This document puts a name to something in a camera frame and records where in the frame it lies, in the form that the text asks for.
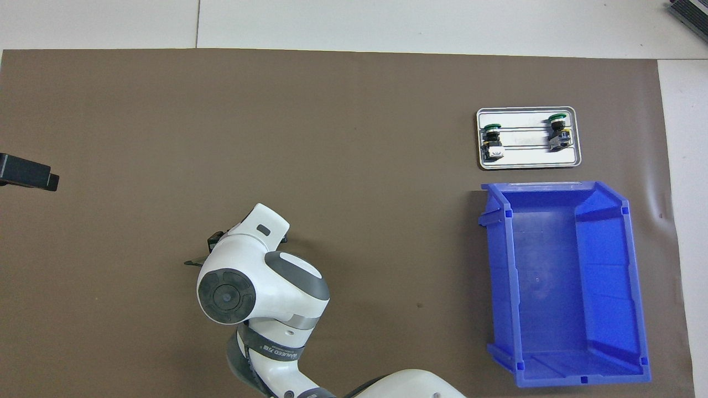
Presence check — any silver metal tray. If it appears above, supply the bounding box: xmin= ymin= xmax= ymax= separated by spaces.
xmin=476 ymin=106 xmax=583 ymax=170

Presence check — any green push button white block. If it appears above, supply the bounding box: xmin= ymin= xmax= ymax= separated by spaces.
xmin=481 ymin=124 xmax=505 ymax=163

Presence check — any grey ribbed device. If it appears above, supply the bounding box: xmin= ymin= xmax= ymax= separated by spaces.
xmin=667 ymin=0 xmax=708 ymax=29

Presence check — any brown table mat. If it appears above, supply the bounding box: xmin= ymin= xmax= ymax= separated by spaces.
xmin=0 ymin=49 xmax=696 ymax=398

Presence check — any blue plastic storage bin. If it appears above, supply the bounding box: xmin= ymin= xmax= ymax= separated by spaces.
xmin=478 ymin=180 xmax=652 ymax=389

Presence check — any green push button blue block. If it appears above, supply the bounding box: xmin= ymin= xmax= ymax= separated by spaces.
xmin=548 ymin=113 xmax=571 ymax=151

